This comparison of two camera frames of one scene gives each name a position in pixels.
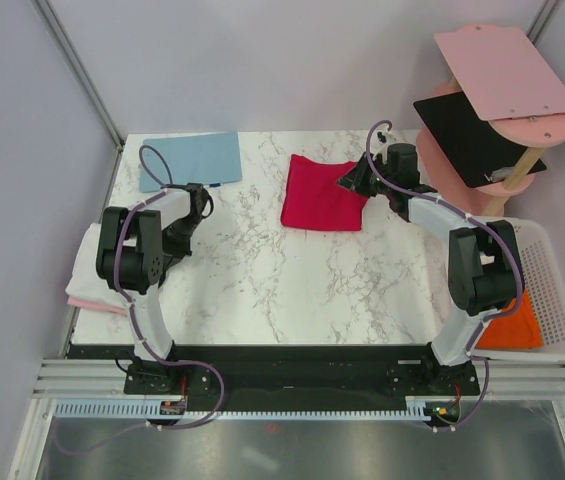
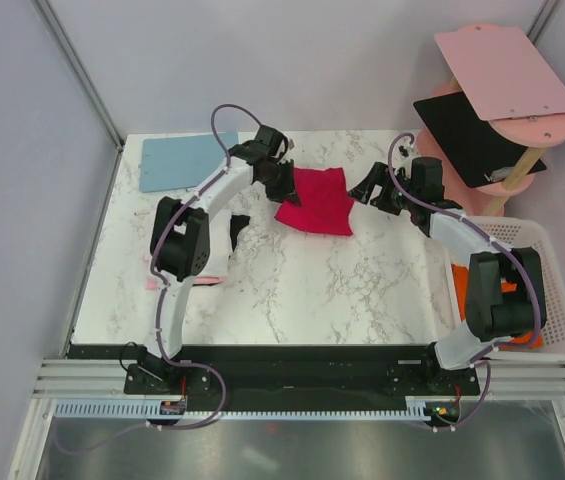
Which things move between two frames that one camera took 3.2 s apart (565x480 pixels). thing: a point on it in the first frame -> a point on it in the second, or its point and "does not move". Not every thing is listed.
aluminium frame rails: x=83 y=379 does not move
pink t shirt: x=95 y=305 -> x=151 y=283
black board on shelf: x=482 y=153 does not move
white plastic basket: x=547 y=299 does not move
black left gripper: x=173 y=254 -> x=288 y=187
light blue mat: x=203 y=159 does not move
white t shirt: x=85 y=283 -> x=221 y=246
